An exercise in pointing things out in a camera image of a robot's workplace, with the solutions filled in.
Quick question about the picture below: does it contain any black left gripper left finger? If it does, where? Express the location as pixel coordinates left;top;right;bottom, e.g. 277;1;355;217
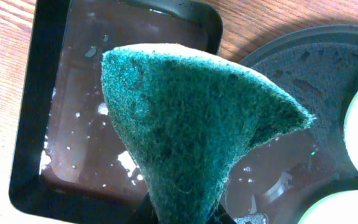
129;193;158;224

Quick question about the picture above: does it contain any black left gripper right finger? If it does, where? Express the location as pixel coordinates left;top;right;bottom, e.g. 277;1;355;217
209;203;237;224

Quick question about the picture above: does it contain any green yellow sponge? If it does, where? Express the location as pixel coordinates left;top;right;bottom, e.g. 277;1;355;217
101;44;314;223

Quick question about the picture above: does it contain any light blue plate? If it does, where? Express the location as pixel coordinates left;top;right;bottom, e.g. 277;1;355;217
298;190;358;224

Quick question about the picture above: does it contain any black rectangular tray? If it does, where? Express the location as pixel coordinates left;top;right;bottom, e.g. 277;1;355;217
8;0;319;224

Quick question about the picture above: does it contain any black round tray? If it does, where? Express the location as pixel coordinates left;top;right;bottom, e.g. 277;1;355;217
222;24;358;224

